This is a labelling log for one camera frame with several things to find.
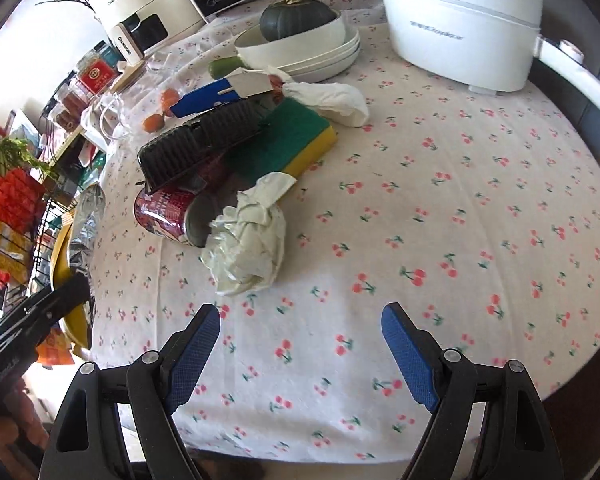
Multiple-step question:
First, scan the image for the white shallow bowl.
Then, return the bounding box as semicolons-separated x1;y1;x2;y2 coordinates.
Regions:
282;35;362;84
267;27;360;77

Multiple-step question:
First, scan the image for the red drink can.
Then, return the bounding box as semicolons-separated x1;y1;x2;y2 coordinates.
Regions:
133;182;222;249

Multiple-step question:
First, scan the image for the blue and white carton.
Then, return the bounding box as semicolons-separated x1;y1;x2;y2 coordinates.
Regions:
170;69;282;119

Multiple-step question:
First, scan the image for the white deep bowl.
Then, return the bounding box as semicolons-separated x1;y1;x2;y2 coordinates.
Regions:
234;9;346;70

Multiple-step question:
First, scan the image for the glass jar with wooden lid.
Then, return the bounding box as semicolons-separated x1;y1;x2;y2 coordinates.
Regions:
87;52;196;143

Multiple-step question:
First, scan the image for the dark green pumpkin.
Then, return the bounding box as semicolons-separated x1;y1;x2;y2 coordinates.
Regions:
259;0;339;42

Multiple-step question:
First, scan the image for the green leafy plant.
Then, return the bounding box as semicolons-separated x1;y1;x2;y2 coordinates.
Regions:
0;138;59;182

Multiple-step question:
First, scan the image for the cherry print tablecloth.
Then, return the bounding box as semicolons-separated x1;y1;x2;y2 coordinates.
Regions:
87;0;600;463

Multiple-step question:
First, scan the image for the crumpled white tissue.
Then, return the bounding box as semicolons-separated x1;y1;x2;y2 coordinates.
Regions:
280;80;371;128

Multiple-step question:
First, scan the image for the yellow bowl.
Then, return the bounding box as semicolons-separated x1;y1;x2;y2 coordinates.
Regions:
50;222;94;351

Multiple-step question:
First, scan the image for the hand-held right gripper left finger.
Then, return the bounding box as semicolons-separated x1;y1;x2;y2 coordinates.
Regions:
40;304;222;480

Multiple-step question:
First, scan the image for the red label glass jar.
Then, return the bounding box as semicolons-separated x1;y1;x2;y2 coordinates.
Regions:
75;52;122;96

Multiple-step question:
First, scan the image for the silver foil bag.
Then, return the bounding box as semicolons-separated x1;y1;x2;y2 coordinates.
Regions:
69;185;107;267

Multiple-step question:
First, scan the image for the green gourd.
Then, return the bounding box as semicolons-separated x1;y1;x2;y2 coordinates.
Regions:
209;56;249;80

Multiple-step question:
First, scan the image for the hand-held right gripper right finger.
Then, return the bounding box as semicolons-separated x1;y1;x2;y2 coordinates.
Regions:
381;303;563;480

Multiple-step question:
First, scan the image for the black ribbed plastic tray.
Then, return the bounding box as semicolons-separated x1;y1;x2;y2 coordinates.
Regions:
136;97;272;196

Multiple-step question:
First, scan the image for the stack of orange packets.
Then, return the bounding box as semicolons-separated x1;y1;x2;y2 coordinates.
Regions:
0;167;47;272

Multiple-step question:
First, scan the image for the pale tissue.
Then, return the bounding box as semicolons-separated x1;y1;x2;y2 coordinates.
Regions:
200;171;299;297

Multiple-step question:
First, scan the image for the white electric cooking pot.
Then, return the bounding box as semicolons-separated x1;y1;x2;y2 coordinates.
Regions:
376;0;600;148

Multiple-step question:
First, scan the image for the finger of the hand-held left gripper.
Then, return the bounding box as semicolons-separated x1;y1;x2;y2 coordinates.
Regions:
25;275;92;333

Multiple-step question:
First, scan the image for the green and yellow sponge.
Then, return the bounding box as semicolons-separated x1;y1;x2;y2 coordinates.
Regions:
225;97;338;181

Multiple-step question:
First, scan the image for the black wire rack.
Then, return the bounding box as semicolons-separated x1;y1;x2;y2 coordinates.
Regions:
0;150;77;293

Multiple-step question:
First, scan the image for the person's left hand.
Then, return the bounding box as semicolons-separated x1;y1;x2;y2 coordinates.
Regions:
0;375;51;461

